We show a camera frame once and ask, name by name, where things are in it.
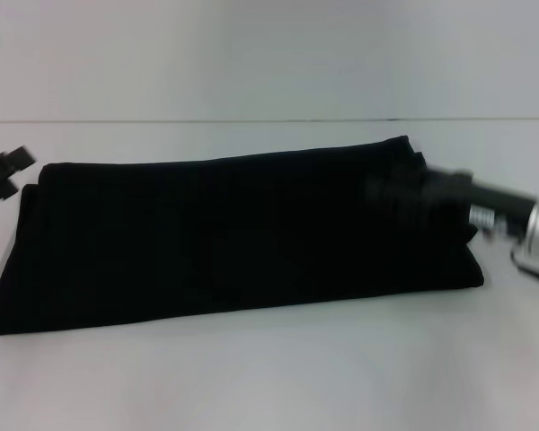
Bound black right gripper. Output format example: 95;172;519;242
363;164;536;228

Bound black t-shirt with FREE print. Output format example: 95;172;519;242
0;134;485;337

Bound silver right gripper cable plug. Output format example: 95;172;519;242
469;205;496;229

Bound thin dark right gripper cable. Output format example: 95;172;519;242
509;250;539;288

